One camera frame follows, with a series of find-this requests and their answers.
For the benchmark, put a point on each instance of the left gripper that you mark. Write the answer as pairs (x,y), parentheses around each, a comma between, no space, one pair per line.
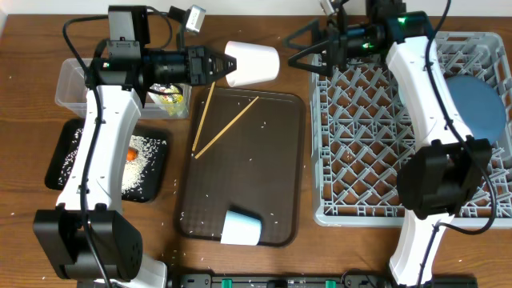
(199,68)

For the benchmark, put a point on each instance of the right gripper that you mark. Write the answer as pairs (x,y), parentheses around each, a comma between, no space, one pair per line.
(334,45)

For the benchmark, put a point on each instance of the small pink cup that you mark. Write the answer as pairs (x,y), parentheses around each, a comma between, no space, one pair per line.
(255,63)

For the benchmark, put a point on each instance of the wooden chopstick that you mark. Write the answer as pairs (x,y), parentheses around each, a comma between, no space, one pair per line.
(199,130)
(225,129)

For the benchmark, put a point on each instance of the yellow snack wrapper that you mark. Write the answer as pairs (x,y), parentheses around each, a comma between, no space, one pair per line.
(169,98)

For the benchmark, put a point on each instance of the orange carrot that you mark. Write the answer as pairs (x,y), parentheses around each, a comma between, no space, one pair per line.
(132,154)

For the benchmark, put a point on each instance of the pile of white rice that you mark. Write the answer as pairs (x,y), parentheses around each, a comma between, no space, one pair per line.
(135,172)

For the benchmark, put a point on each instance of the small blue cup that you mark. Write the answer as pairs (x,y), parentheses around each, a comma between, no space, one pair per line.
(240,229)

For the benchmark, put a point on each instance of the dark blue plate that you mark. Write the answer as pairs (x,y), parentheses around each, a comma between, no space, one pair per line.
(479,105)

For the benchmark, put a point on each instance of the light blue bowl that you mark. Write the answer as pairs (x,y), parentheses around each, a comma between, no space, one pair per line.
(401,95)

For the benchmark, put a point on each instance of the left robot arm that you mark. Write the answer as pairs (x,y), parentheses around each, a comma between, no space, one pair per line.
(85,236)

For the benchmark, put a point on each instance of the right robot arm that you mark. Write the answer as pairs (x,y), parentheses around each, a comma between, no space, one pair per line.
(449,162)

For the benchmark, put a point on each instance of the grey dishwasher rack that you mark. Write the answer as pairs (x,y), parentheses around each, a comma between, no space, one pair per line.
(362,135)

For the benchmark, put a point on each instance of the brown serving tray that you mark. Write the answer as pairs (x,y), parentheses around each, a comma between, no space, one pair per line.
(253,169)

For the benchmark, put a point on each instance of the black tray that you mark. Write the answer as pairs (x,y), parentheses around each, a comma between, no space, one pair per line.
(151,186)

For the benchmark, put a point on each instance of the clear plastic bin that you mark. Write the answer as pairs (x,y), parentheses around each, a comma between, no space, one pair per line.
(71,94)

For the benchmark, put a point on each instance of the black mounting rail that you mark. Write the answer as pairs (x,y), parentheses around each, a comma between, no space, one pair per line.
(345,281)

